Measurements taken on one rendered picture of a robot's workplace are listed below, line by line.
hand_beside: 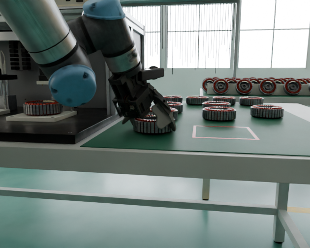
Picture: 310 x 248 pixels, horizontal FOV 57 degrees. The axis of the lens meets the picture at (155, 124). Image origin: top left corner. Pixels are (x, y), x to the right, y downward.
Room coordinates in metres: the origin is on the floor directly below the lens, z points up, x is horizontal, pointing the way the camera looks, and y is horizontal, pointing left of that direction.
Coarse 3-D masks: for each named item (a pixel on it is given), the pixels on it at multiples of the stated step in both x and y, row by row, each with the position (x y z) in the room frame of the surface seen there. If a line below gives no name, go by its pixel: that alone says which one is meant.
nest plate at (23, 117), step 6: (18, 114) 0.86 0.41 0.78; (24, 114) 0.86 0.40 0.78; (54, 114) 0.86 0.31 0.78; (60, 114) 0.86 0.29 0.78; (66, 114) 0.87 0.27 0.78; (72, 114) 0.91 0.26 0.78; (6, 120) 0.81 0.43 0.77; (12, 120) 0.81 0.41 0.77; (18, 120) 0.81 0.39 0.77; (24, 120) 0.81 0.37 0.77; (30, 120) 0.80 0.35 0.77; (36, 120) 0.80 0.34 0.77; (42, 120) 0.80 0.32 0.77; (48, 120) 0.79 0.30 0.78; (54, 120) 0.79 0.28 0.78
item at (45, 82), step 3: (39, 69) 0.93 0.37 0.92; (39, 72) 0.93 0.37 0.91; (42, 72) 0.92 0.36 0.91; (39, 75) 0.93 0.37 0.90; (42, 75) 0.92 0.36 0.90; (39, 78) 0.92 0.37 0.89; (42, 78) 0.92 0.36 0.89; (45, 78) 0.92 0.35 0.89; (36, 81) 0.90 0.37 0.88; (39, 81) 0.90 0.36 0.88; (42, 81) 0.90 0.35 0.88; (45, 81) 0.90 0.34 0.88; (48, 81) 0.90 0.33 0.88; (45, 84) 0.90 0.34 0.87
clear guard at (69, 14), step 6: (66, 12) 0.74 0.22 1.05; (72, 12) 0.74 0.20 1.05; (78, 12) 0.74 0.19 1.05; (0, 18) 0.76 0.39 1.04; (66, 18) 0.73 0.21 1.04; (72, 18) 0.72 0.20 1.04; (0, 24) 0.74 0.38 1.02; (6, 24) 0.74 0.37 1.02; (0, 30) 0.72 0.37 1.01; (6, 30) 0.72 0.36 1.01
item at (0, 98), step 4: (0, 96) 1.03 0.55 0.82; (8, 96) 1.03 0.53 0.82; (12, 96) 1.05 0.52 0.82; (0, 100) 1.03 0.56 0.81; (8, 100) 1.03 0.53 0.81; (12, 100) 1.05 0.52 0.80; (16, 100) 1.07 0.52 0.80; (0, 104) 1.03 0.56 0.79; (8, 104) 1.03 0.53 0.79; (12, 104) 1.05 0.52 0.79; (16, 104) 1.07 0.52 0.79; (0, 108) 1.03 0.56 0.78; (4, 108) 1.03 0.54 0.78; (8, 108) 1.03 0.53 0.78; (12, 108) 1.05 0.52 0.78; (16, 108) 1.07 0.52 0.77
